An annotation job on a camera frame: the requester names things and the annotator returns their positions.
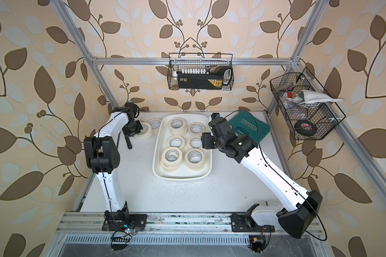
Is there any black yellow box in basket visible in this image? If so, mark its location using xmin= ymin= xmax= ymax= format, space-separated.
xmin=176 ymin=70 xmax=234 ymax=90

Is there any black wire basket back wall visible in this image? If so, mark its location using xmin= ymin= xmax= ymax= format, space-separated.
xmin=167 ymin=52 xmax=234 ymax=90

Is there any black wire basket right wall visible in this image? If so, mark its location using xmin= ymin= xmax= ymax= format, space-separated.
xmin=270 ymin=68 xmax=346 ymax=140

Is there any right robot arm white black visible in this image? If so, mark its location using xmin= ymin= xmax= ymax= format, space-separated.
xmin=201 ymin=113 xmax=323 ymax=239

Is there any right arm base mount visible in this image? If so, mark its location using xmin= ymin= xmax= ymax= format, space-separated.
xmin=230 ymin=213 xmax=275 ymax=233

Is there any black tape roll red label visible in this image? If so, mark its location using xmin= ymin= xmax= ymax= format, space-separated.
xmin=294 ymin=120 xmax=317 ymax=137

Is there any black wire basket wall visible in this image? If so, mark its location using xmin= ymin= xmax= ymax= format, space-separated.
xmin=167 ymin=52 xmax=234 ymax=90
xmin=270 ymin=68 xmax=346 ymax=140

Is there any masking tape roll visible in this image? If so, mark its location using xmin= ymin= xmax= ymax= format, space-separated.
xmin=168 ymin=117 xmax=187 ymax=137
xmin=184 ymin=148 xmax=205 ymax=171
xmin=166 ymin=136 xmax=185 ymax=150
xmin=186 ymin=137 xmax=203 ymax=149
xmin=134 ymin=122 xmax=153 ymax=140
xmin=148 ymin=118 xmax=162 ymax=134

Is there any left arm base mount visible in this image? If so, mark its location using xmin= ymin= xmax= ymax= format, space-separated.
xmin=102 ymin=211 xmax=148 ymax=233

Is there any white plastic storage tray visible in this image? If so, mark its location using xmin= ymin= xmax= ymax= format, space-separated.
xmin=152 ymin=113 xmax=212 ymax=181

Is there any aluminium front rail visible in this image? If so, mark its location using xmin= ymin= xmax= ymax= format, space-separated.
xmin=55 ymin=211 xmax=323 ymax=236

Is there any green plastic tool case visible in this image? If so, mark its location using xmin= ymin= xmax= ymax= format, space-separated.
xmin=228 ymin=111 xmax=271 ymax=142

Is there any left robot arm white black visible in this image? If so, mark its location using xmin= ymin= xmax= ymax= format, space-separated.
xmin=84 ymin=102 xmax=143 ymax=222

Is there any grey folded cloth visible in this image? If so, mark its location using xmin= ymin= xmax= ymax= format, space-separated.
xmin=292 ymin=90 xmax=343 ymax=105

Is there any masking tape stack front left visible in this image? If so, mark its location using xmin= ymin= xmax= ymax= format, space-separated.
xmin=160 ymin=147 xmax=183 ymax=173

